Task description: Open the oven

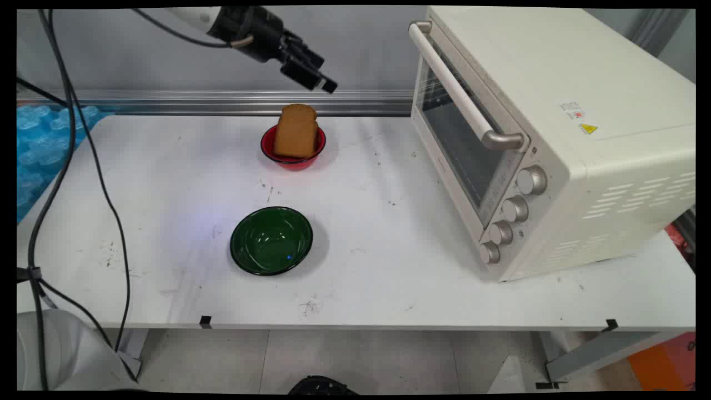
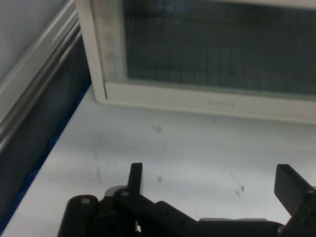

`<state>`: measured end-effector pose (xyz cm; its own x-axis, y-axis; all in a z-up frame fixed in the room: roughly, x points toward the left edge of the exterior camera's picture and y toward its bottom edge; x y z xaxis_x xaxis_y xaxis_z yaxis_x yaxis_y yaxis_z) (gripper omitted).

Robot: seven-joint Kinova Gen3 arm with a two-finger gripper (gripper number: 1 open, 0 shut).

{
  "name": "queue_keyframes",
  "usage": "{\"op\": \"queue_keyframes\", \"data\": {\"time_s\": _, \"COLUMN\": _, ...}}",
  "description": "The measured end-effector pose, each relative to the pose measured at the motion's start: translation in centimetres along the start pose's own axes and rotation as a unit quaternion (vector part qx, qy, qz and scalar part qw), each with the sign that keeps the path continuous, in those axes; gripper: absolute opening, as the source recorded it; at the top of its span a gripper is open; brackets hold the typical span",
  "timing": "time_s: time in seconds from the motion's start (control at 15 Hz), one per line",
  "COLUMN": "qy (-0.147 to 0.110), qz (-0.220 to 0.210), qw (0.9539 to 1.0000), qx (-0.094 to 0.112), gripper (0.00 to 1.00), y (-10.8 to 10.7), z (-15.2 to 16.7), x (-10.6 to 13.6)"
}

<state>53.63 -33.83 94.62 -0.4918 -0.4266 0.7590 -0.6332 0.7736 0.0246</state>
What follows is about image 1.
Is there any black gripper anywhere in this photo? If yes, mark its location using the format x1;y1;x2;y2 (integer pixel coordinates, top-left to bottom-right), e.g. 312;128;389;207
208;7;338;94

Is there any cream oven door with handle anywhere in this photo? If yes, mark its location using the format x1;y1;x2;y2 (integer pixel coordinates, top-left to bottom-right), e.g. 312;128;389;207
409;21;532;229

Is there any brown bread slice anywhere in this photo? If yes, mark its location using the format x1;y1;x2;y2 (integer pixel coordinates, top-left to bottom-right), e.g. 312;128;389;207
273;104;319;158

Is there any red enamel bowl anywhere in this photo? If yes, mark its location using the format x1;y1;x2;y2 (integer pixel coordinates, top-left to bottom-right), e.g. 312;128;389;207
261;124;327;171

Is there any green enamel bowl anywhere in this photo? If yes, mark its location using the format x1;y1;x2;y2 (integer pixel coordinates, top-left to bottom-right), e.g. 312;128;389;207
230;206;313;276

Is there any blue bubble wrap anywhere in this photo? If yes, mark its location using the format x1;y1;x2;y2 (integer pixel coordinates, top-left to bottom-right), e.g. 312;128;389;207
17;104;116;224

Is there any cream toaster oven body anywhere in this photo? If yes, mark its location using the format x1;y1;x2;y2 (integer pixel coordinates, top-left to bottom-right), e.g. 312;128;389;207
425;7;696;282

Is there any black round floor object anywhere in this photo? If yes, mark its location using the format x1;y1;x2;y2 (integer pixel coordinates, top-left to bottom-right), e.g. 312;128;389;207
288;376;360;396

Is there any grey metal table leg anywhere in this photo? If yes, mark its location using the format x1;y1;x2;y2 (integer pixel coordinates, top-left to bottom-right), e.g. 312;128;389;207
534;331;677;389
116;328;149;381

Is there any red object behind oven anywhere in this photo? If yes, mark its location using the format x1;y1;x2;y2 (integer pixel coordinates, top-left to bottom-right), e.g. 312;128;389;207
665;221;696;267

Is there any orange box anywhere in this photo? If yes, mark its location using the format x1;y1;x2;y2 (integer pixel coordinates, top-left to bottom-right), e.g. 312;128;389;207
627;332;696;392

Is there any aluminium profile rail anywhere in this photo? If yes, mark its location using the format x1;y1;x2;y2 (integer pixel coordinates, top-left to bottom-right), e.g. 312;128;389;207
17;90;415;117

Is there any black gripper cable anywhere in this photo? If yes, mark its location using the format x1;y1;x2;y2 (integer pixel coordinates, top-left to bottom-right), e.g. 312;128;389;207
131;8;254;49

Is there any thin black cable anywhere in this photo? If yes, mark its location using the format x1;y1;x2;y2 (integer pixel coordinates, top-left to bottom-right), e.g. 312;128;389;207
48;8;132;354

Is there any thick black cable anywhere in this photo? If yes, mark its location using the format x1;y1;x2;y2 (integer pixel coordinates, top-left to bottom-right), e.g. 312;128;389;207
27;8;77;391

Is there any black background cable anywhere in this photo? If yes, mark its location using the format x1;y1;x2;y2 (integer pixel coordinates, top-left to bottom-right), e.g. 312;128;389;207
17;76;71;108

